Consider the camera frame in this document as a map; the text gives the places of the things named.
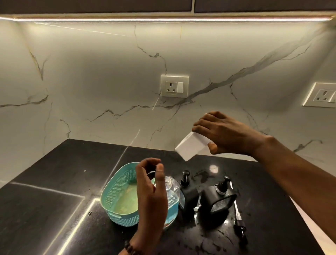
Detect person's right forearm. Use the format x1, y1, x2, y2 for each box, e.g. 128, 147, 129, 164
251, 135, 336, 238

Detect teal plastic woven basket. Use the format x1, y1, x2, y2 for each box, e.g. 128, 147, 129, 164
100, 162, 158, 226

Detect dark upper cabinet door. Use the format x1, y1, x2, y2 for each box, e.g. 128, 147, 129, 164
0, 0, 194, 14
194, 0, 336, 13

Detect white rectangular box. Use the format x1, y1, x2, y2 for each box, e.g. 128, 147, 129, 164
174, 131, 216, 162

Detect clear bottle with blue liquid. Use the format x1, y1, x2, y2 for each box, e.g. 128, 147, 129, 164
153, 176, 181, 229

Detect slim black soap dispenser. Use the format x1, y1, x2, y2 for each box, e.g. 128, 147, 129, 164
180, 170, 200, 212

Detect LED strip light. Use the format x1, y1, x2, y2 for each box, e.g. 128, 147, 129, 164
0, 16, 333, 22

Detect dark beaded bracelet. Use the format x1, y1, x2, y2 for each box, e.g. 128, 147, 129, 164
124, 240, 144, 255

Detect black pump with white tube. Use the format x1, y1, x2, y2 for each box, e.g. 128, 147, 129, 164
229, 181, 249, 240

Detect person's right hand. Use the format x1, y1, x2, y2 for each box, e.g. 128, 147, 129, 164
192, 111, 266, 156

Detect person's left hand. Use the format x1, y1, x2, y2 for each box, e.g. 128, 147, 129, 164
135, 158, 169, 238

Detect white wall socket with switch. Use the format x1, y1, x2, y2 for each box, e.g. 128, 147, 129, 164
160, 75, 190, 99
302, 82, 336, 108

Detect person's left forearm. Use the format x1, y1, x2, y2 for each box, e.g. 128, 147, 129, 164
123, 234, 158, 255

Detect wide black soap dispenser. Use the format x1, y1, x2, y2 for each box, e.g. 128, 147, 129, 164
199, 175, 238, 227

